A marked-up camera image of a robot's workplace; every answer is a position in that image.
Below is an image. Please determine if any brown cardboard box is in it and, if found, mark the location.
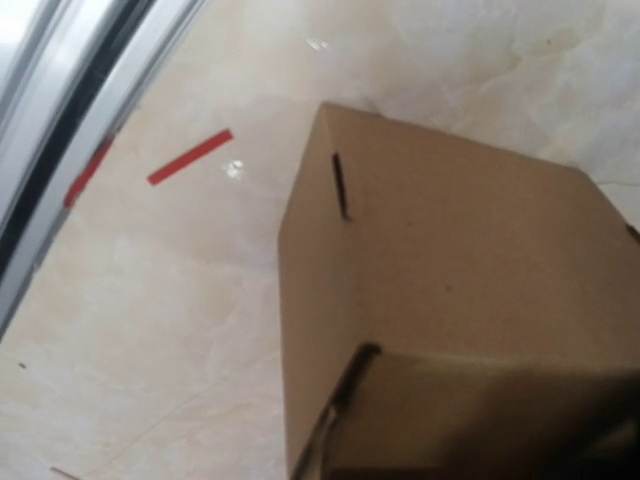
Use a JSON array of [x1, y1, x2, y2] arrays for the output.
[[278, 103, 639, 479]]

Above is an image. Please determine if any small dark stick near box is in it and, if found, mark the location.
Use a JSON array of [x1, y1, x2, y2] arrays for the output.
[[147, 129, 233, 186]]

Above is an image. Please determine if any small red stick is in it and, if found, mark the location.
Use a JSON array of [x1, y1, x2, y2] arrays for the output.
[[63, 138, 113, 209]]

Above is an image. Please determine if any front aluminium frame rail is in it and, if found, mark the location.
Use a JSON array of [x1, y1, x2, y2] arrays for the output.
[[1, 1, 201, 328]]

